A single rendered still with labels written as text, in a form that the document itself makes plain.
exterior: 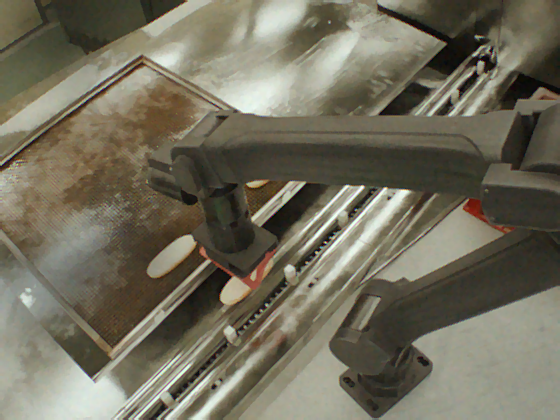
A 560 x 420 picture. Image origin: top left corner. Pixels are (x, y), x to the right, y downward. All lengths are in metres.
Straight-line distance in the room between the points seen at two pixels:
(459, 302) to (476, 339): 0.32
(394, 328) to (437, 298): 0.09
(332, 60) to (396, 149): 0.81
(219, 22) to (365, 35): 0.35
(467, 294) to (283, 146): 0.22
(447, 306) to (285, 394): 0.34
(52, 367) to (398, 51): 0.97
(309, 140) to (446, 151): 0.13
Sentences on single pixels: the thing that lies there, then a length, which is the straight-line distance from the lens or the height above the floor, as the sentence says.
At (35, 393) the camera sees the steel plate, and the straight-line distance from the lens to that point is 0.98.
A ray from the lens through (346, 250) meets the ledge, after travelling 0.91.
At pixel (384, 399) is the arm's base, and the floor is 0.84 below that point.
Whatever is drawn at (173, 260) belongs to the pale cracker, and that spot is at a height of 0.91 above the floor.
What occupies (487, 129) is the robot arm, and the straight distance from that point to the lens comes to 0.43.
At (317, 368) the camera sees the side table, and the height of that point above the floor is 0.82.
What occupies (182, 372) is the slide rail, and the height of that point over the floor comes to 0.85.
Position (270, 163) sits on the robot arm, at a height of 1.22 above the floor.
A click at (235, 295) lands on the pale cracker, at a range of 0.80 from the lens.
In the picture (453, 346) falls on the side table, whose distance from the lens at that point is 0.86.
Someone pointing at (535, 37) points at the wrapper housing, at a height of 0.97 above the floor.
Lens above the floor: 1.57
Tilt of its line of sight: 47 degrees down
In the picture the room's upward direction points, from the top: 11 degrees counter-clockwise
